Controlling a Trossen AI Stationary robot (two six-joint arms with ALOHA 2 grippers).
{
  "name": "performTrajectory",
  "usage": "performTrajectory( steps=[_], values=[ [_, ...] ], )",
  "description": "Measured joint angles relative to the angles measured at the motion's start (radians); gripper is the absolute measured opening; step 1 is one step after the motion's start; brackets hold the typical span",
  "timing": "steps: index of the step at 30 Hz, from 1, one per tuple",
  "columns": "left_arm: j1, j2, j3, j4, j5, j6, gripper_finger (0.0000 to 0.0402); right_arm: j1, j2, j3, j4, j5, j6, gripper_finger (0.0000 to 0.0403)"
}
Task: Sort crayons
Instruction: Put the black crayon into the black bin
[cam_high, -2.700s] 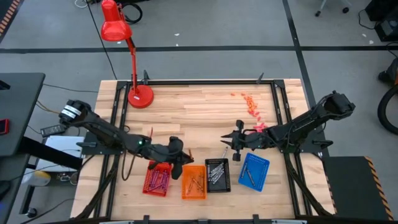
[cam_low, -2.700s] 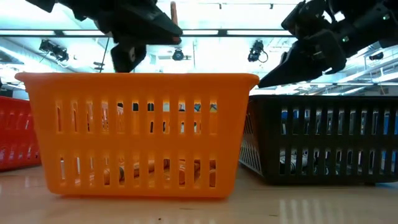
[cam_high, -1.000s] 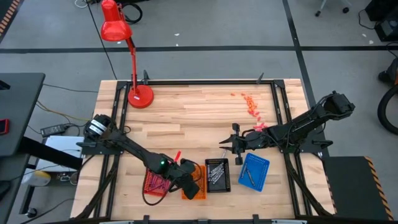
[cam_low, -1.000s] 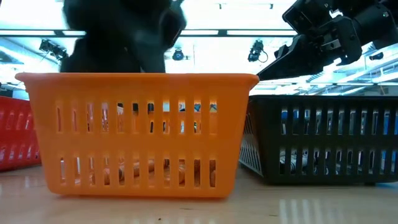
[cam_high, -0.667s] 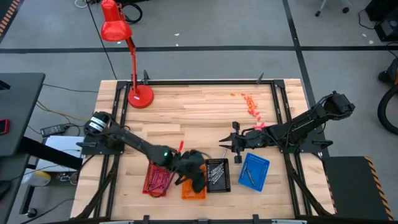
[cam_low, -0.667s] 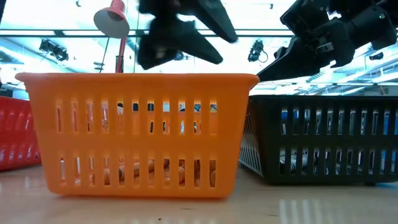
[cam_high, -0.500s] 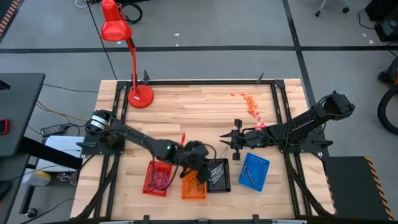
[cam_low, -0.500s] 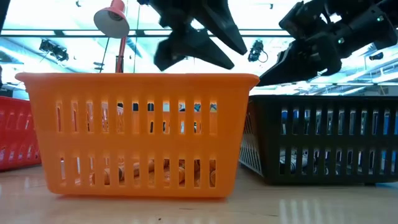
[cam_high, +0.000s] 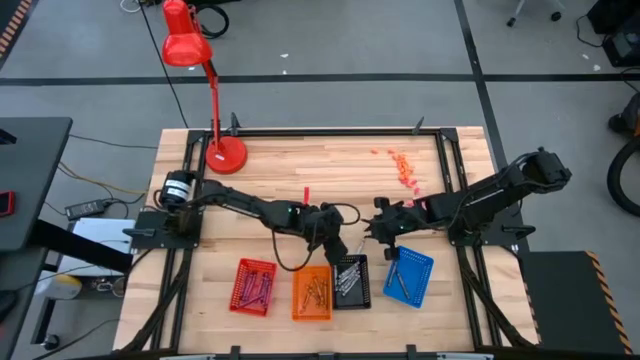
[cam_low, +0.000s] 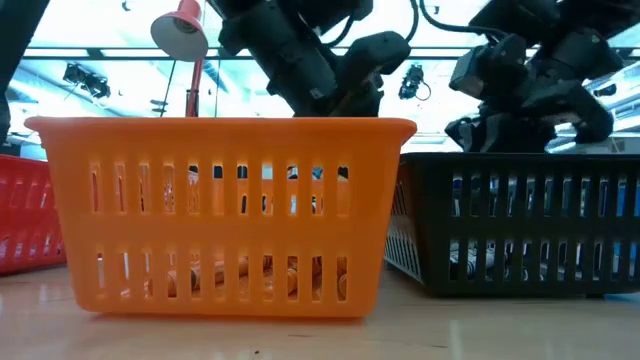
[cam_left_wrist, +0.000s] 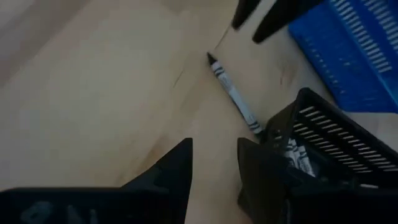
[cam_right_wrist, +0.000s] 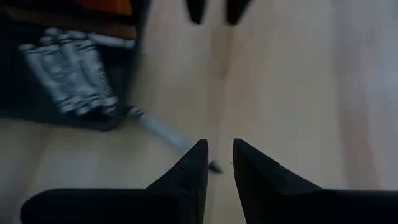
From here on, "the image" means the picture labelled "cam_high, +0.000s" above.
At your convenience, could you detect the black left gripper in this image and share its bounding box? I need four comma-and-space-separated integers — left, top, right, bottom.
299, 201, 351, 267

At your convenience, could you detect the office chair white base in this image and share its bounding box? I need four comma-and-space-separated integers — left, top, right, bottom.
505, 0, 564, 27

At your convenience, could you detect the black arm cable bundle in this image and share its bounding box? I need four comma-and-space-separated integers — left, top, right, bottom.
122, 247, 194, 354
457, 247, 534, 349

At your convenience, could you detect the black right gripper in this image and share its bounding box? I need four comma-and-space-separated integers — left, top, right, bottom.
364, 196, 431, 261

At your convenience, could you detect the black plastic basket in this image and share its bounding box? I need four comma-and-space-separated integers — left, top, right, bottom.
331, 253, 373, 311

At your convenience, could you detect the orange plastic basket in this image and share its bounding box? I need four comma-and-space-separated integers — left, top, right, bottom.
291, 265, 334, 322

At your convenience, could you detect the black lamp cable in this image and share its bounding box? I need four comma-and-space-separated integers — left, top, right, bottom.
138, 4, 189, 129

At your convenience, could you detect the red desk lamp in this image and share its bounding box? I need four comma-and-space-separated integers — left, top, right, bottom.
160, 0, 249, 176

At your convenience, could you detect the white box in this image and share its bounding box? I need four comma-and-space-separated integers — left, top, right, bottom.
72, 217, 134, 276

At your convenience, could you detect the yellow floor cable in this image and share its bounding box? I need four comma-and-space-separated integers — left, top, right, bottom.
57, 162, 149, 197

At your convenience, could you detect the black aluminium table frame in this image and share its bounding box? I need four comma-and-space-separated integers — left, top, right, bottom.
113, 112, 540, 360

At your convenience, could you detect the yellow white object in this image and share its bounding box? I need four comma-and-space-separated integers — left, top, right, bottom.
37, 273, 84, 301

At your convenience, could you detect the black platform striped edge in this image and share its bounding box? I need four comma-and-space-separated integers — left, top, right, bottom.
517, 249, 636, 356

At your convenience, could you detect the black floor cable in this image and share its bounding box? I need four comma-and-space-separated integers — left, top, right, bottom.
69, 133, 159, 150

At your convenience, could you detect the black power adapter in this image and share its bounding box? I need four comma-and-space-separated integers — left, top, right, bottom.
64, 198, 109, 221

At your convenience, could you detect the coiled black cable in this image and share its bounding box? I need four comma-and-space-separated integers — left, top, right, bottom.
197, 3, 231, 40

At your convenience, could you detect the blue plastic basket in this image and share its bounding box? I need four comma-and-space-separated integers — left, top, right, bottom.
382, 244, 435, 309

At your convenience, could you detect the black mat striped edge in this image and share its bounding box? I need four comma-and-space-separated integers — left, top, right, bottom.
0, 0, 34, 64

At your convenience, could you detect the black box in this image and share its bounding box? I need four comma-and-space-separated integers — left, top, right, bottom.
587, 0, 640, 69

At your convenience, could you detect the black vacuum hose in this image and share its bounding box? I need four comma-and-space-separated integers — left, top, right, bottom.
606, 137, 640, 219

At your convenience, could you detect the black desk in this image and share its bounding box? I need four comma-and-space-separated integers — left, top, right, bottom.
0, 116, 74, 253

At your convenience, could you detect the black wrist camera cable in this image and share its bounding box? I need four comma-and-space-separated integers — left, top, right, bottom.
271, 202, 362, 274

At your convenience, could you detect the red plastic basket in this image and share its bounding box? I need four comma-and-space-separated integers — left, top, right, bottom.
229, 257, 278, 318

